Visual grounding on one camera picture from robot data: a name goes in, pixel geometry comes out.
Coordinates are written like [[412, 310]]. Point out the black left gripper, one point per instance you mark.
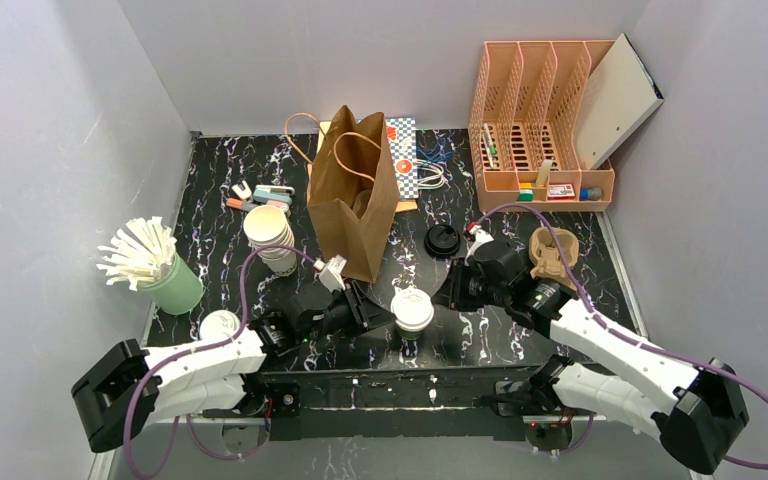
[[359, 312]]

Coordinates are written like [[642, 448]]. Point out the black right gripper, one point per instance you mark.
[[459, 291]]

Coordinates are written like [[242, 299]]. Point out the cardboard cup carrier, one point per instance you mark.
[[546, 251]]

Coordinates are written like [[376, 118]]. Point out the brown paper bag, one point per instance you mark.
[[353, 192]]

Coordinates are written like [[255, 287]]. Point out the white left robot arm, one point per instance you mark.
[[132, 387]]

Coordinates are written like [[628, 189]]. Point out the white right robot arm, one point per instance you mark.
[[695, 414]]

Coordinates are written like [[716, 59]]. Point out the black coffee cup lid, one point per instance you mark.
[[442, 241]]

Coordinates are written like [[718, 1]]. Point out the stack of white lids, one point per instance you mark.
[[268, 231]]

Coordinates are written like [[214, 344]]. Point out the checkered paper sheet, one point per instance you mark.
[[401, 133]]

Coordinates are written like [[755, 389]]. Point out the orange file organizer rack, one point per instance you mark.
[[521, 126]]

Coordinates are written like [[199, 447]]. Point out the green cup of stirrers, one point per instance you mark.
[[143, 255]]

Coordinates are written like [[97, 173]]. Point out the white folder board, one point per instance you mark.
[[620, 94]]

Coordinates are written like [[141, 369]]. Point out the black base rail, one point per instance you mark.
[[397, 394]]

